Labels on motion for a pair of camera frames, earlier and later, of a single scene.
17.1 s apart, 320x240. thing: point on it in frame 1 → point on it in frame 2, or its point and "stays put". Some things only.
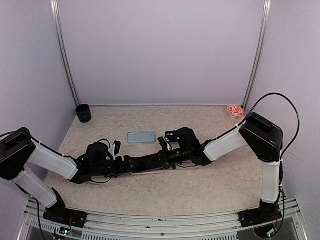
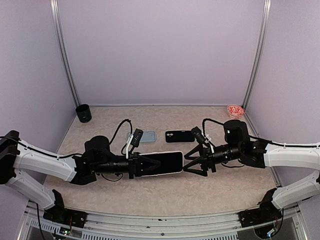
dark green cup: (83, 112) stays put
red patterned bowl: (235, 111) stays put
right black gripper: (164, 158) → (206, 160)
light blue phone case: (141, 137) stays put
